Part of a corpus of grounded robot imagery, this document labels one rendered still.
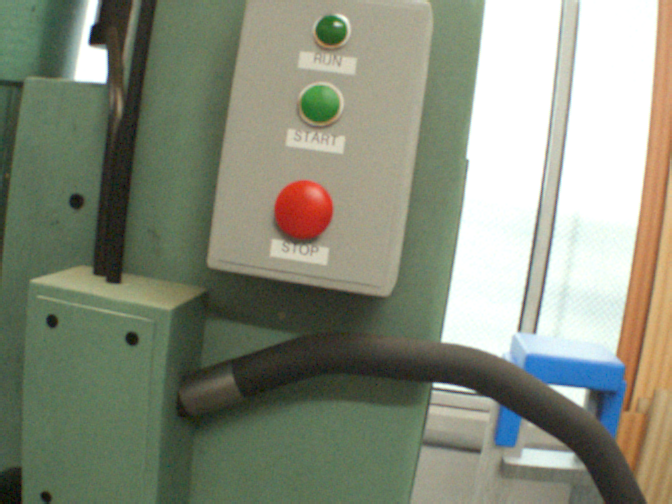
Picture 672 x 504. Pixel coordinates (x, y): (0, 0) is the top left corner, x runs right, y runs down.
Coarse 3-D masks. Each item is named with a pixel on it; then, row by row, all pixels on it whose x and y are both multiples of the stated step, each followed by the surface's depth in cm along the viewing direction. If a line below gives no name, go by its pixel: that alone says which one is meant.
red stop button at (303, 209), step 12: (300, 180) 46; (288, 192) 45; (300, 192) 45; (312, 192) 45; (324, 192) 45; (276, 204) 46; (288, 204) 45; (300, 204) 45; (312, 204) 45; (324, 204) 45; (276, 216) 46; (288, 216) 46; (300, 216) 45; (312, 216) 45; (324, 216) 45; (288, 228) 46; (300, 228) 46; (312, 228) 46; (324, 228) 46
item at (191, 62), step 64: (192, 0) 52; (448, 0) 50; (128, 64) 53; (192, 64) 53; (448, 64) 51; (192, 128) 53; (448, 128) 51; (192, 192) 53; (448, 192) 52; (128, 256) 54; (192, 256) 54; (448, 256) 52; (256, 320) 54; (320, 320) 53; (384, 320) 53; (320, 384) 54; (384, 384) 53; (256, 448) 54; (320, 448) 54; (384, 448) 53
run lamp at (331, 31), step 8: (328, 16) 45; (336, 16) 45; (320, 24) 45; (328, 24) 45; (336, 24) 45; (344, 24) 45; (320, 32) 45; (328, 32) 45; (336, 32) 45; (344, 32) 45; (320, 40) 45; (328, 40) 45; (336, 40) 45; (344, 40) 45; (328, 48) 45; (336, 48) 45
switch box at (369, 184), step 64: (256, 0) 46; (320, 0) 45; (384, 0) 45; (256, 64) 46; (384, 64) 45; (256, 128) 46; (320, 128) 46; (384, 128) 46; (256, 192) 47; (384, 192) 46; (256, 256) 47; (384, 256) 46
